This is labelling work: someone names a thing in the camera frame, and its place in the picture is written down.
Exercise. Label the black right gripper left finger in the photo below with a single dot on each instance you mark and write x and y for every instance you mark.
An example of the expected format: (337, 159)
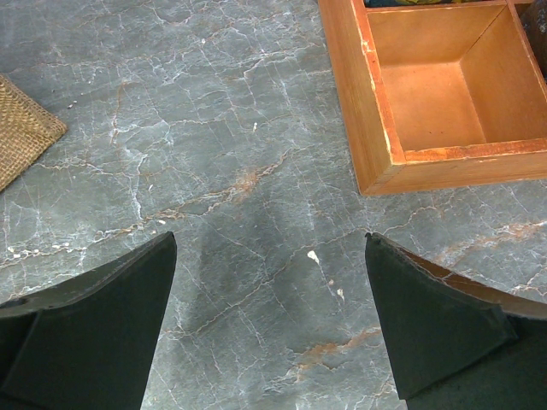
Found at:
(88, 342)

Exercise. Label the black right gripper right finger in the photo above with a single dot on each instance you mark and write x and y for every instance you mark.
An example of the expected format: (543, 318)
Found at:
(452, 342)

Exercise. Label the canvas bag with cat print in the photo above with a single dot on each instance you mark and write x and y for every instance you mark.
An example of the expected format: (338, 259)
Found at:
(27, 131)

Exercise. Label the wooden compartment tray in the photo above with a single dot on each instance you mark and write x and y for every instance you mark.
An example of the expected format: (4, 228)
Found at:
(437, 95)

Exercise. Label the black rolled sock lower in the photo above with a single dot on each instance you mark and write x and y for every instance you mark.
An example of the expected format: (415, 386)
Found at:
(534, 24)

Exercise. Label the blue yellow rolled sock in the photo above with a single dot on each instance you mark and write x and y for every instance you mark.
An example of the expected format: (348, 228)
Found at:
(400, 3)

